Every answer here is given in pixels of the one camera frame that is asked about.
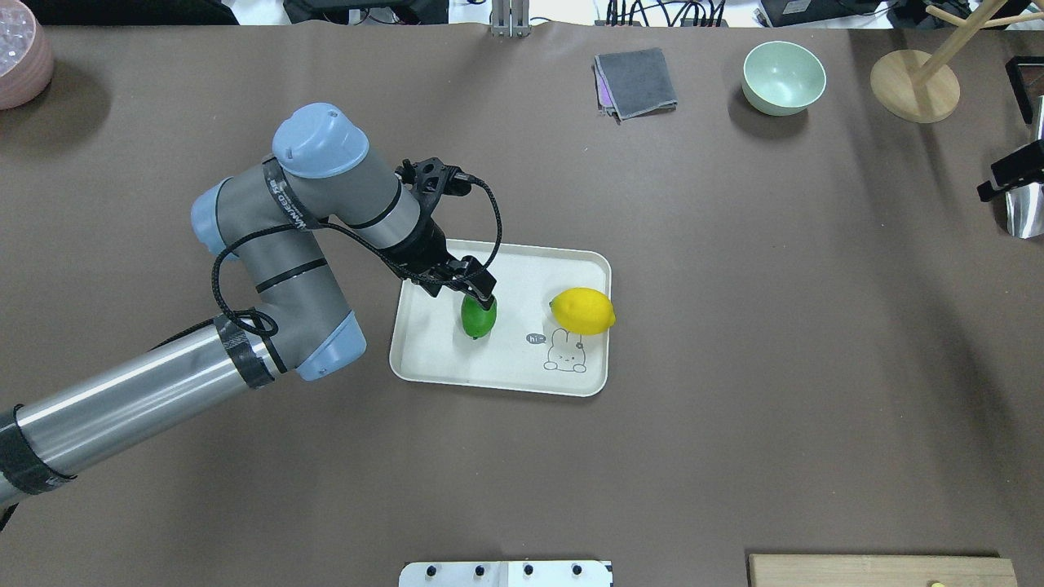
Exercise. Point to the shiny metal scoop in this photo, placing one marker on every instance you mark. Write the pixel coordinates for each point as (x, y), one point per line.
(1024, 208)

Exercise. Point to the folded grey cloth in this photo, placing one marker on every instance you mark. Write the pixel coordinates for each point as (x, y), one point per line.
(633, 84)

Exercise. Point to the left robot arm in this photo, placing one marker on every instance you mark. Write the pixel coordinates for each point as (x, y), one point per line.
(281, 308)

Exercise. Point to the white panel with knobs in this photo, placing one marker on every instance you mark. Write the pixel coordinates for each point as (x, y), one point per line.
(555, 572)

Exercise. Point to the white rabbit tray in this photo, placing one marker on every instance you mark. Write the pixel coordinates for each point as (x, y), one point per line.
(527, 350)

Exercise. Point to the black frame at right edge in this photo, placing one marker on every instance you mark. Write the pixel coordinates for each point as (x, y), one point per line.
(1025, 73)

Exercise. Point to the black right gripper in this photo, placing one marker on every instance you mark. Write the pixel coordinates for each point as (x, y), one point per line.
(1019, 167)

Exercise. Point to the pale green bowl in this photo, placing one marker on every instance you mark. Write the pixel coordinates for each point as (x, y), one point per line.
(781, 79)

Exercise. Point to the pink ribbed bowl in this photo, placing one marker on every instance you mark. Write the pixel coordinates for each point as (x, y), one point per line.
(27, 60)

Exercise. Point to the wooden board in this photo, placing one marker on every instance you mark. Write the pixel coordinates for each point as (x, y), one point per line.
(839, 570)

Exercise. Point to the green lime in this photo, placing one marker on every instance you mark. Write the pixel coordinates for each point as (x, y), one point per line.
(476, 319)

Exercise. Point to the yellow lemon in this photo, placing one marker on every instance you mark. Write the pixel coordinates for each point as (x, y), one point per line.
(583, 311)

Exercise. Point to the wooden stand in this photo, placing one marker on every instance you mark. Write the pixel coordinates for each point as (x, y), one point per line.
(919, 87)

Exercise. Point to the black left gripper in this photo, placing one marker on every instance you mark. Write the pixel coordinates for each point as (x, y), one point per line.
(418, 249)

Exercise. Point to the metal bracket at table edge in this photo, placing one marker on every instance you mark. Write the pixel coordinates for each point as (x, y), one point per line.
(510, 18)

